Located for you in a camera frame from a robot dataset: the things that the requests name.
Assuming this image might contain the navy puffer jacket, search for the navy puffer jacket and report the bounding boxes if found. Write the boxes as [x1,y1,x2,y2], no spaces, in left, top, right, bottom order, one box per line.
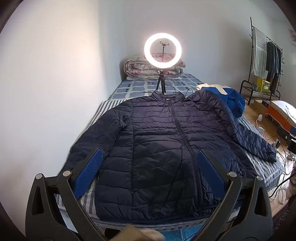
[69,89,277,222]

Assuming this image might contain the blue garment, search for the blue garment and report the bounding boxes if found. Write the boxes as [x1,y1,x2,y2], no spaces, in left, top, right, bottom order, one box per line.
[201,87,245,118]

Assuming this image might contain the orange and white padded box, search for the orange and white padded box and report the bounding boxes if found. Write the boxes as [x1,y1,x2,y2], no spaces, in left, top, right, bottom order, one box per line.
[265,100,296,133]

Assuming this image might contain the folded floral quilt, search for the folded floral quilt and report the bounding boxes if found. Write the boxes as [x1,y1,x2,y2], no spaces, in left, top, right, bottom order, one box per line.
[124,53,186,80]

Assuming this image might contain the black ring light cable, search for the black ring light cable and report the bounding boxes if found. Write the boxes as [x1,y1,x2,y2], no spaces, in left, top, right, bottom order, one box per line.
[165,85,193,96]

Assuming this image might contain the blue floor mat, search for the blue floor mat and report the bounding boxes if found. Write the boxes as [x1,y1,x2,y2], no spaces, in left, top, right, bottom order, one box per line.
[162,228,201,241]

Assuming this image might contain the brown cardboard piece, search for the brown cardboard piece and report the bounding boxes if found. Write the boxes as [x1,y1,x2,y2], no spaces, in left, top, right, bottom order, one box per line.
[114,224,166,241]

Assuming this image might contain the blue and cream clothing pile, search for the blue and cream clothing pile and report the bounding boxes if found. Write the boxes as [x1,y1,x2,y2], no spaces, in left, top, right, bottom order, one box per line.
[196,83,228,95]

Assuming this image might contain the black tripod stand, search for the black tripod stand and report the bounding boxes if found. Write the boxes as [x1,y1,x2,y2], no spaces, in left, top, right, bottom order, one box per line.
[155,69,167,94]

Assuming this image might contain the blue striped bedsheet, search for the blue striped bedsheet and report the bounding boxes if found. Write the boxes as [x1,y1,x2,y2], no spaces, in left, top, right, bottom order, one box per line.
[55,100,285,232]

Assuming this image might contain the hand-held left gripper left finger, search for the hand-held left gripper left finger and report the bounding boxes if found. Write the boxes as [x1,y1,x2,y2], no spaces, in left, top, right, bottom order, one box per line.
[25,148,109,241]

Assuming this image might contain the yellow box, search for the yellow box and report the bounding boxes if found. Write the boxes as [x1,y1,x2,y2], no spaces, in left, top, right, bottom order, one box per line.
[257,78,271,94]

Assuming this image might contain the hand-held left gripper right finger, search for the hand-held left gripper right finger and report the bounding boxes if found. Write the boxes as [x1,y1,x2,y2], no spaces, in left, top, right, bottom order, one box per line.
[196,149,274,241]

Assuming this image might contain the phone holder clamp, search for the phone holder clamp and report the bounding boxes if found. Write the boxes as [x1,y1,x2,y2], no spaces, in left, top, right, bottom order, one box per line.
[159,39,170,62]

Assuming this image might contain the white power strip with cables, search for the white power strip with cables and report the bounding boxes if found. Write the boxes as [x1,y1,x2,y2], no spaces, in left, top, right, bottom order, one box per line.
[255,113,278,142]

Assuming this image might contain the dark hanging clothes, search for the dark hanging clothes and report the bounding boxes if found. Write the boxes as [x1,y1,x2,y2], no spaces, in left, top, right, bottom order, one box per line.
[265,41,282,93]

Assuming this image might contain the blue checked bedsheet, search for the blue checked bedsheet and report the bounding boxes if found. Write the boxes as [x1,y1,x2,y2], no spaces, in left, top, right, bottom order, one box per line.
[109,74,204,101]

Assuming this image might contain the striped hanging towel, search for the striped hanging towel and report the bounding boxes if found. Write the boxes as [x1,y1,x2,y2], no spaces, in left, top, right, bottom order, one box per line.
[252,27,267,78]

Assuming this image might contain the black clothes rack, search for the black clothes rack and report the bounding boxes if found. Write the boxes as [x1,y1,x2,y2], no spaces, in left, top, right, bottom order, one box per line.
[239,17,284,105]

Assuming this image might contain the black floor cable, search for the black floor cable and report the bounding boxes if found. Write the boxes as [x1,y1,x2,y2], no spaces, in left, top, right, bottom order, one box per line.
[269,175,296,200]

